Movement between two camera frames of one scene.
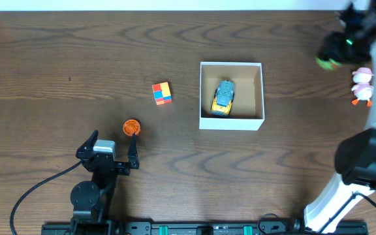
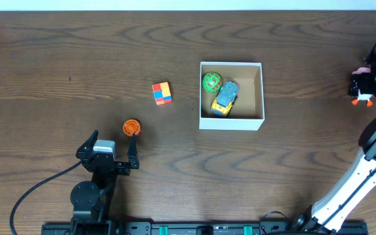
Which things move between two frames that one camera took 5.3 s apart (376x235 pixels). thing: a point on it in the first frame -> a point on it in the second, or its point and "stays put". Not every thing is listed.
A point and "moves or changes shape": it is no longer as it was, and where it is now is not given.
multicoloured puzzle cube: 162,93 stays put
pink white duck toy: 363,90 stays put
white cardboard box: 247,109 stays put
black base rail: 203,228 stays put
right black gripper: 329,46 -> 367,87
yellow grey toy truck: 224,96 moves or changes shape
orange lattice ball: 130,126 stays put
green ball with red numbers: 331,64 -> 211,81
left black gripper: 108,164 stays put
